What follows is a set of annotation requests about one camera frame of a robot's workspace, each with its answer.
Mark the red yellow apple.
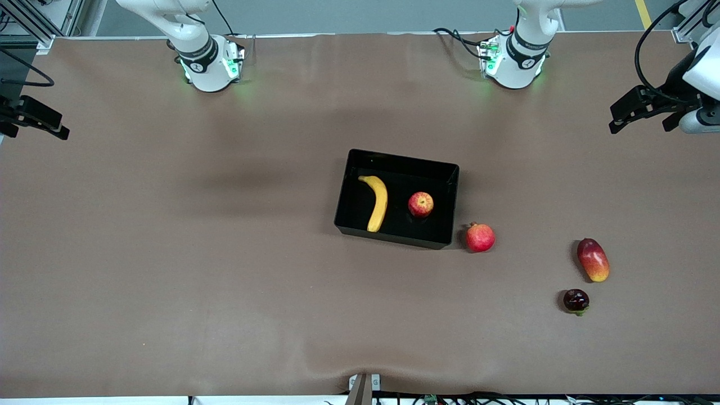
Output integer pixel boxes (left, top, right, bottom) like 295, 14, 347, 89
408, 191, 434, 219

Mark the black plastic box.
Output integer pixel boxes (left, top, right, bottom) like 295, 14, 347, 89
334, 148, 460, 250

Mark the yellow banana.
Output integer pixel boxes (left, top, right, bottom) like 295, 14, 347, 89
358, 175, 389, 233

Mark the red yellow mango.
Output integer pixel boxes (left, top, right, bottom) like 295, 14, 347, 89
577, 238, 610, 283

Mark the dark purple mangosteen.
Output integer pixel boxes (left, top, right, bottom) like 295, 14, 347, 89
563, 289, 591, 317

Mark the red pomegranate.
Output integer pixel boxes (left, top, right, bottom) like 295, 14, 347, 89
465, 222, 496, 253

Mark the aluminium frame post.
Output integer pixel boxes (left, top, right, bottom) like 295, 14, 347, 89
0, 0, 86, 52
670, 0, 720, 46

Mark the black left base cable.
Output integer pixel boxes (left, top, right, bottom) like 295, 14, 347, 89
432, 25, 510, 62

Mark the black base cable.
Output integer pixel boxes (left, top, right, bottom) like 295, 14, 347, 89
211, 0, 240, 38
432, 25, 510, 62

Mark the black right base cable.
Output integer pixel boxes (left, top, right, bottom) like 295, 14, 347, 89
211, 0, 240, 38

